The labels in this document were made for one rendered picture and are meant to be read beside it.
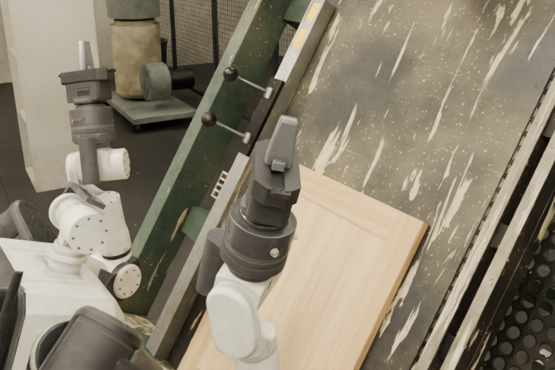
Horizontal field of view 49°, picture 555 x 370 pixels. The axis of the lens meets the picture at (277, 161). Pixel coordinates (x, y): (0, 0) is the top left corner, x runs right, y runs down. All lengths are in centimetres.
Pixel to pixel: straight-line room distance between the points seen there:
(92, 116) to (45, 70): 358
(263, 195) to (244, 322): 19
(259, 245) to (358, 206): 48
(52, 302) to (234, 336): 27
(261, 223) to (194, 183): 97
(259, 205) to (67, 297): 36
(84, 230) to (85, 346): 21
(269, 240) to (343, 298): 46
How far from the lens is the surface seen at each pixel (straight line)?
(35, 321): 93
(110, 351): 84
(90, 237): 98
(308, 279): 124
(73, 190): 104
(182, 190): 167
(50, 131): 496
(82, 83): 131
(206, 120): 144
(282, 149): 71
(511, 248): 96
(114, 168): 129
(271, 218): 72
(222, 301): 80
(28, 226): 118
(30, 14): 479
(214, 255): 82
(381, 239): 115
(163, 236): 170
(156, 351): 155
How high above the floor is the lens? 183
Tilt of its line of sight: 20 degrees down
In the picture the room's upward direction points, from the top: straight up
